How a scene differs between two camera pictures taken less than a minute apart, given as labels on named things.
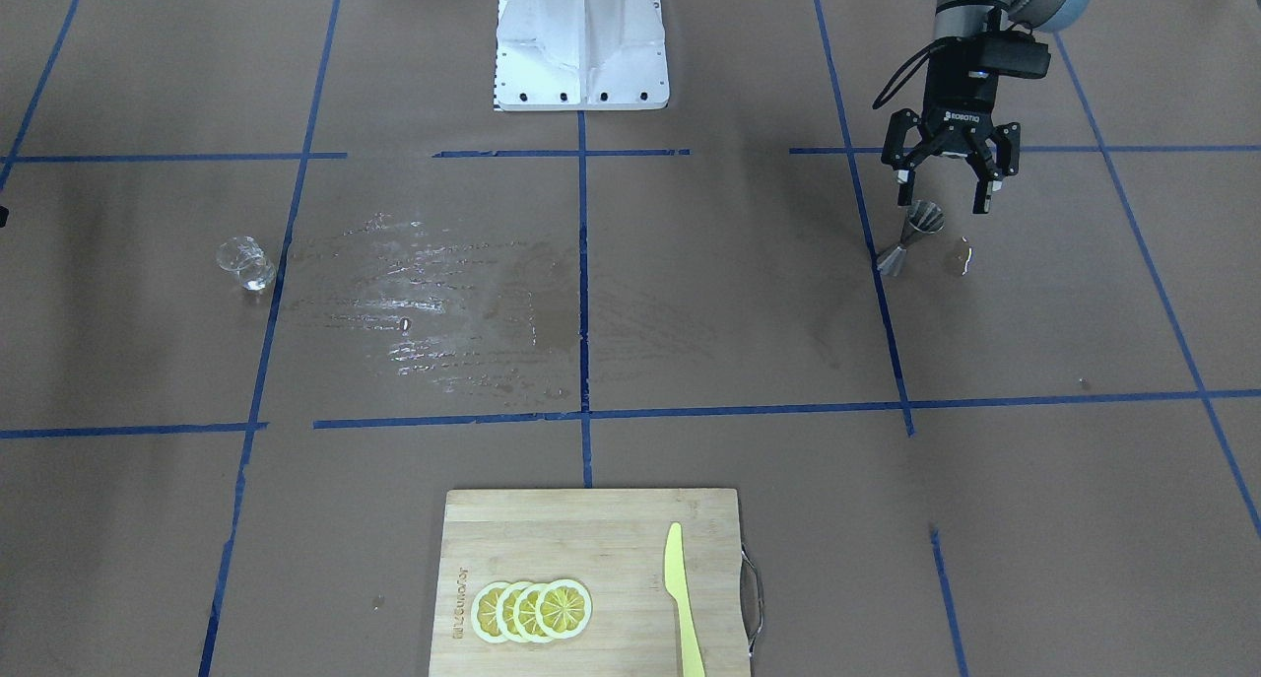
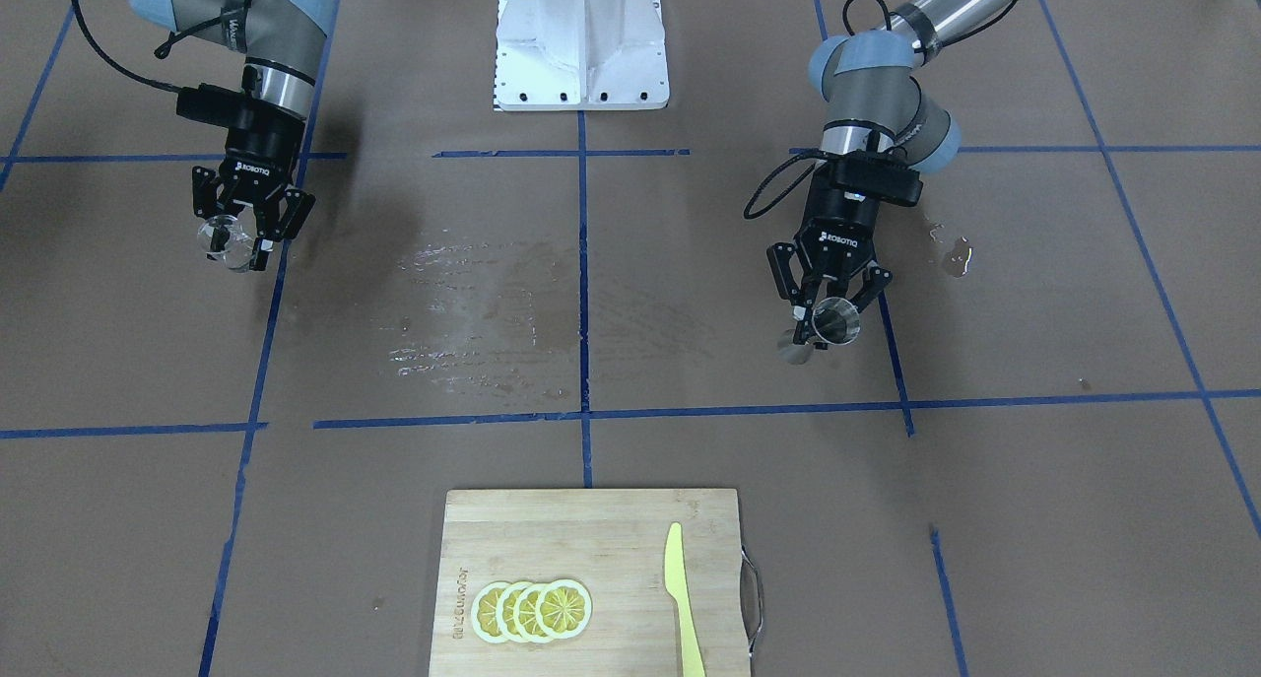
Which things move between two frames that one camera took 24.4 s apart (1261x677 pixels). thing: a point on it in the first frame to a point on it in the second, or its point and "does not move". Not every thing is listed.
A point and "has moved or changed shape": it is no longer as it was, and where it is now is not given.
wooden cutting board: [613, 543] does not move
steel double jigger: [922, 217] to [835, 320]
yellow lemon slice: [564, 609] does not move
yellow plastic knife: [675, 580] does not move
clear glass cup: [243, 255] has moved or changed shape
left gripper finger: [987, 182] to [875, 279]
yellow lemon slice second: [524, 613] does not move
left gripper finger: [905, 179] to [802, 311]
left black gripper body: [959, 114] to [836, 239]
